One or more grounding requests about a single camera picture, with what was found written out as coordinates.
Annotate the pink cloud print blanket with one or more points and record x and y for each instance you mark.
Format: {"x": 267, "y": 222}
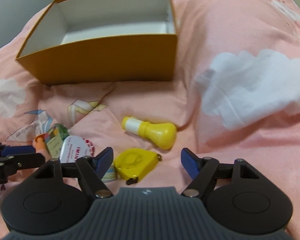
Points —
{"x": 235, "y": 94}

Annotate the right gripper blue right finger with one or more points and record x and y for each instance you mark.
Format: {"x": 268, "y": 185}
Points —
{"x": 190, "y": 162}

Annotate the yellow tape measure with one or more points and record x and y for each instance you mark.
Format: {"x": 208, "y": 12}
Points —
{"x": 134, "y": 164}

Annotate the white round mint tin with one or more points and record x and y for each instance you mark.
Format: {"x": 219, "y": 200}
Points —
{"x": 75, "y": 147}

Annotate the orange cardboard box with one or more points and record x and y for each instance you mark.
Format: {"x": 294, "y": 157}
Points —
{"x": 85, "y": 41}

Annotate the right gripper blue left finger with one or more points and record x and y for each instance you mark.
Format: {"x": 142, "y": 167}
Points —
{"x": 103, "y": 161}

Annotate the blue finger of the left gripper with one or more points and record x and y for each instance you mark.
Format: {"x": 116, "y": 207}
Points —
{"x": 16, "y": 150}

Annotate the green sanitizer bottle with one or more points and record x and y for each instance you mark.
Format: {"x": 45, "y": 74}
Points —
{"x": 54, "y": 138}

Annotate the yellow plastic bottle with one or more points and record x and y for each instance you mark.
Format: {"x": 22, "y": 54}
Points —
{"x": 163, "y": 135}

